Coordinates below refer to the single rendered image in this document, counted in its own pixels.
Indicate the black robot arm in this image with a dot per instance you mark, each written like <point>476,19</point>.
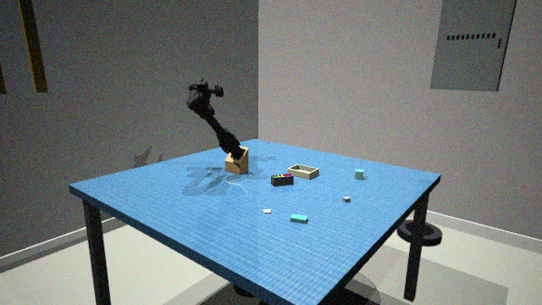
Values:
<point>199,104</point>

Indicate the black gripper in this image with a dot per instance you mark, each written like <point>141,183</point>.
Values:
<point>218,90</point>

